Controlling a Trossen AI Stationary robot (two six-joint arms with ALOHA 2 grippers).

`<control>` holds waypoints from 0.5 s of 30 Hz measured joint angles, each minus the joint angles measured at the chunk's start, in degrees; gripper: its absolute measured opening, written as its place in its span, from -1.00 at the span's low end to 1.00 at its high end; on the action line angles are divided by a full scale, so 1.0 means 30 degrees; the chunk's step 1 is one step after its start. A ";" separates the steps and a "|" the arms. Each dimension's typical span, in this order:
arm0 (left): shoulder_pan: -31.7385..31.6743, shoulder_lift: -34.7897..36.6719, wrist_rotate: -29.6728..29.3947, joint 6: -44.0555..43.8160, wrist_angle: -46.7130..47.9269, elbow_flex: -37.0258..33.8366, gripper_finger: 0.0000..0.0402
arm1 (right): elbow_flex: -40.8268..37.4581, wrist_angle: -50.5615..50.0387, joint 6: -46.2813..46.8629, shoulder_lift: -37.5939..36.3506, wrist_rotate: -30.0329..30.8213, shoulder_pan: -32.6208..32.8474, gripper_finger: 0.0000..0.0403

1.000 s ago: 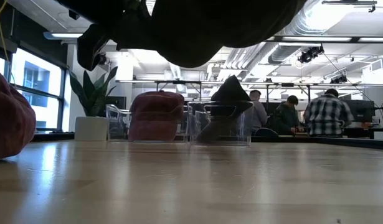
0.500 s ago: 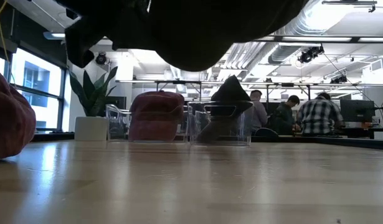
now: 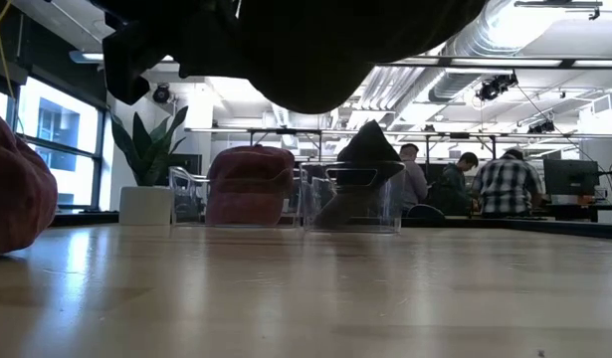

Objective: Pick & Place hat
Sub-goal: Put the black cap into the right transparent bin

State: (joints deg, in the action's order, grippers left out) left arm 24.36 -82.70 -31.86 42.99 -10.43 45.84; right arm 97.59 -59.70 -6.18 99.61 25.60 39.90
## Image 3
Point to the olive green baseball cap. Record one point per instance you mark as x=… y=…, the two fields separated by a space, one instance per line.
x=335 y=59

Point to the dark grey baseball cap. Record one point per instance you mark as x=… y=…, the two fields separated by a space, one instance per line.
x=370 y=149

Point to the round black lamp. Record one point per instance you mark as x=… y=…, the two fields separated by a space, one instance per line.
x=161 y=93

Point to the long white light fixture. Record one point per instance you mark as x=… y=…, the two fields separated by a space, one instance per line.
x=89 y=56
x=504 y=62

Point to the snake plant in white pot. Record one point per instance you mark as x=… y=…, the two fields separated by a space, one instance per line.
x=141 y=204

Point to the person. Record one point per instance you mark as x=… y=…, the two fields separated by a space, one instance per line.
x=507 y=184
x=457 y=189
x=414 y=179

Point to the black track light cluster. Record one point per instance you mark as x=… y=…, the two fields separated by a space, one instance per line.
x=494 y=87
x=540 y=126

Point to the black computer monitor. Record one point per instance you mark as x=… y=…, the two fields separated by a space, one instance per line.
x=569 y=176

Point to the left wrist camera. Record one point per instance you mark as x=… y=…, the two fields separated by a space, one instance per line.
x=129 y=64

